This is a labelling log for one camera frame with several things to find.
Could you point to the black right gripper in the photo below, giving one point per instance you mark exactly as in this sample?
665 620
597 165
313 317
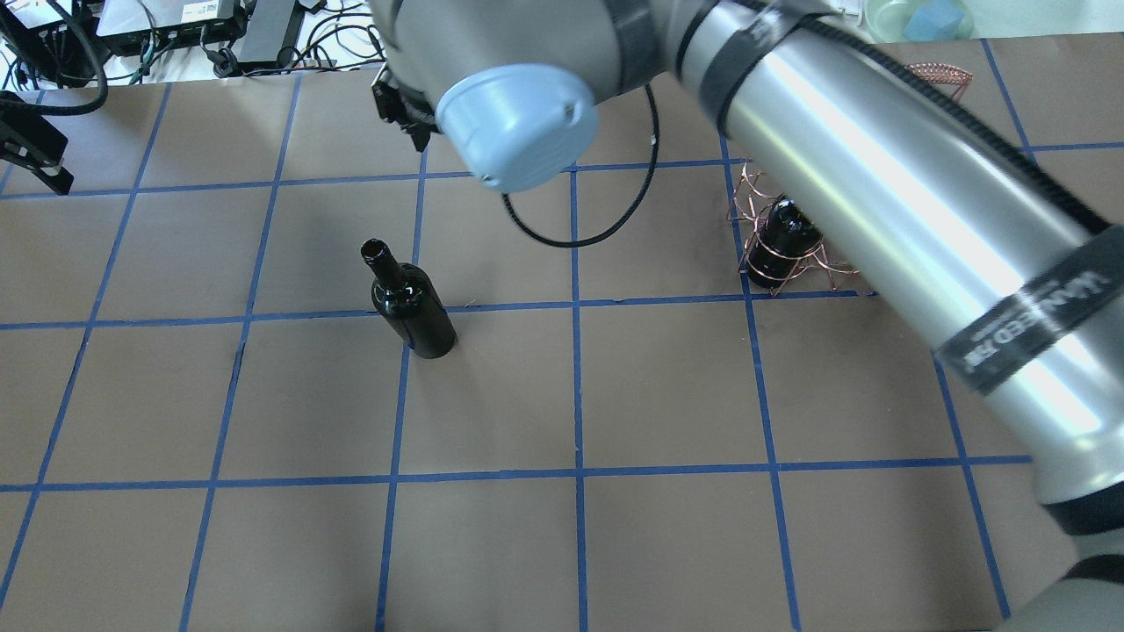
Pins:
402 110

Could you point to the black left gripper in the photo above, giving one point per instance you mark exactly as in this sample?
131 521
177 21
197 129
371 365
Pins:
33 140

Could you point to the dark glass wine bottle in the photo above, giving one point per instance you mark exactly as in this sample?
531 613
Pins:
405 298

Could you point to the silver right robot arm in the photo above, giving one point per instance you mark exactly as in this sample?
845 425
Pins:
1014 283

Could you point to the dark bottle in basket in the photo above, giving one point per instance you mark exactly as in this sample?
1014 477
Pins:
785 237

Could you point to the black electronics box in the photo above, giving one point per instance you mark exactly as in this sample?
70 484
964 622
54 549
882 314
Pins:
271 33

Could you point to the clear bowl with blue sponge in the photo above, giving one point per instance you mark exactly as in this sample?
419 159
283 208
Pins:
894 21

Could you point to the copper wire wine basket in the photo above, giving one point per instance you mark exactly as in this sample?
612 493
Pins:
749 203

